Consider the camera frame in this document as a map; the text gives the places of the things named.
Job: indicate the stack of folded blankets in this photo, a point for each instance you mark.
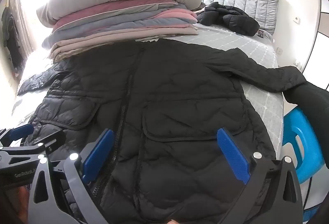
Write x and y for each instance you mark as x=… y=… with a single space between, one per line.
x=102 y=38

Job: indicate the dark hanging clothes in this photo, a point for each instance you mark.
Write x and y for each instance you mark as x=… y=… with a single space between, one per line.
x=11 y=33

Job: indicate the pink folded blanket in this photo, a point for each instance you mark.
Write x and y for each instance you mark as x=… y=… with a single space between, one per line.
x=180 y=16

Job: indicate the maroon folded blanket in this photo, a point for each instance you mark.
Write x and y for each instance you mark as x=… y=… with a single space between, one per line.
x=102 y=9

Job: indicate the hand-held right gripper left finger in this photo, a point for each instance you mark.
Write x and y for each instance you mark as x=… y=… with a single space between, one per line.
x=99 y=154

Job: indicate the small black puffer jacket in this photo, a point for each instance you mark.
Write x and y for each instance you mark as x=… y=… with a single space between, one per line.
x=231 y=19

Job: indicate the dark cloth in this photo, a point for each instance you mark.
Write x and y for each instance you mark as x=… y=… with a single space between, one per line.
x=311 y=98

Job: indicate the blue-grey folded blanket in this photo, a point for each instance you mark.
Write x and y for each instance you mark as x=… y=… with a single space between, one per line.
x=115 y=24

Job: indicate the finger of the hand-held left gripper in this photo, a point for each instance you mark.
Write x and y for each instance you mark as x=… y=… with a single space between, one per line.
x=21 y=131
x=51 y=140

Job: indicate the white wall socket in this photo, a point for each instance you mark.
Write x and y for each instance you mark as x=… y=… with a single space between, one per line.
x=279 y=50
x=297 y=19

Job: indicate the small dark patterned pouch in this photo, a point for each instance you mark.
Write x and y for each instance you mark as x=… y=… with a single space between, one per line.
x=261 y=33

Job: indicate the blue plastic stool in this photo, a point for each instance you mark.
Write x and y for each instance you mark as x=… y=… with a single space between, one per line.
x=293 y=121

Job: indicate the large black quilted jacket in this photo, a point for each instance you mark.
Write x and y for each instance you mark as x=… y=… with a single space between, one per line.
x=180 y=90

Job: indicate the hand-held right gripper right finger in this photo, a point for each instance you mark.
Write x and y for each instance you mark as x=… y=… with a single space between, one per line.
x=232 y=154

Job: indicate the striped light curtain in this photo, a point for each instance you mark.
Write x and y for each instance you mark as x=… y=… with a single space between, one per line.
x=24 y=28

